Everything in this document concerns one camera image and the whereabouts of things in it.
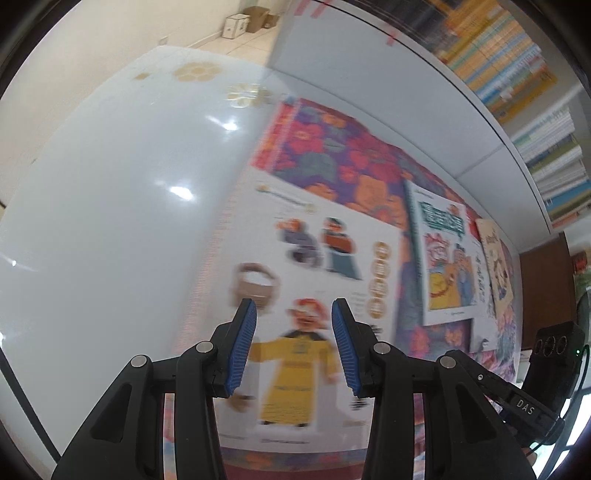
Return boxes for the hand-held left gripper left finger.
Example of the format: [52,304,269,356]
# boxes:
[51,298,258,480]

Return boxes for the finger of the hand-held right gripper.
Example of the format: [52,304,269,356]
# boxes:
[450,349,513,407]

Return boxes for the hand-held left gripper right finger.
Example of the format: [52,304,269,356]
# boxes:
[331,298,539,480]

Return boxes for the white book with coin column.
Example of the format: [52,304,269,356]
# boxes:
[178,166,407,450]

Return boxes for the long row of shelf books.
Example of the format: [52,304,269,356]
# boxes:
[429,0,591,232]

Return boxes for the white book with small figures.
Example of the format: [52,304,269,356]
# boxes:
[468,249,499,352]

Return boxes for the brown wooden cabinet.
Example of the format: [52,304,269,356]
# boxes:
[517,231,573,354]

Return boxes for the cream book with blue boat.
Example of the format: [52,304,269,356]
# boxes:
[475,217,515,319]

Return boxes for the white book with green title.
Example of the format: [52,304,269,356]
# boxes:
[404,180,483,326]

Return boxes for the floral woven mat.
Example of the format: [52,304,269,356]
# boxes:
[173,95,529,480]

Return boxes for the white bookshelf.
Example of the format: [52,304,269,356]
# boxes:
[268,0,591,252]

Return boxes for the white cardboard box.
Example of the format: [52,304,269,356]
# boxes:
[223,13,251,38]

